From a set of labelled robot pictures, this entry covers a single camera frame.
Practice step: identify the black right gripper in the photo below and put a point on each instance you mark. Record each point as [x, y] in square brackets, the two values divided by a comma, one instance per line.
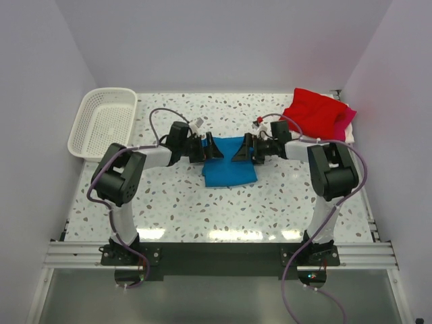
[243, 154]

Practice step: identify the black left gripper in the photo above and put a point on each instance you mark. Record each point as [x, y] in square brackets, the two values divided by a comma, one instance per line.
[210, 150]

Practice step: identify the blue t shirt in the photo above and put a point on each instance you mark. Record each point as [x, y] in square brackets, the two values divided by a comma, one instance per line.
[225, 173]

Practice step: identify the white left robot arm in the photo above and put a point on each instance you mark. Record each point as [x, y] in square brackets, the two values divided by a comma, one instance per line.
[115, 181]

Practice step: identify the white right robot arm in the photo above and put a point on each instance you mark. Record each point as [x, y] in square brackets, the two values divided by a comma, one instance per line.
[333, 175]

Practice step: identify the red folded t shirt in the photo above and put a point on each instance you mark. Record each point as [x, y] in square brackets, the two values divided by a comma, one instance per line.
[318, 116]

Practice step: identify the white folded t shirt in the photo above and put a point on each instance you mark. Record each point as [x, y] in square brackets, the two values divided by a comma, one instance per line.
[345, 135]

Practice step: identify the pink folded t shirt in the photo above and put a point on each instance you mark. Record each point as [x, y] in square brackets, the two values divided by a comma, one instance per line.
[344, 119]

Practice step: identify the white plastic basket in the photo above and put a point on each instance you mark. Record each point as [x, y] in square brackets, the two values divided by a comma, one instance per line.
[105, 116]

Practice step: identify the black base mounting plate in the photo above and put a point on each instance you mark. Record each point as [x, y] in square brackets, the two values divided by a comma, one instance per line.
[155, 261]

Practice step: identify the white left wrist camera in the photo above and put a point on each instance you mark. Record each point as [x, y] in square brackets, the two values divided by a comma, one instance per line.
[195, 124]

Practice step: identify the aluminium frame rail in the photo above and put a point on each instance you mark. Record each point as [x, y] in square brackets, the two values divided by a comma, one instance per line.
[75, 255]

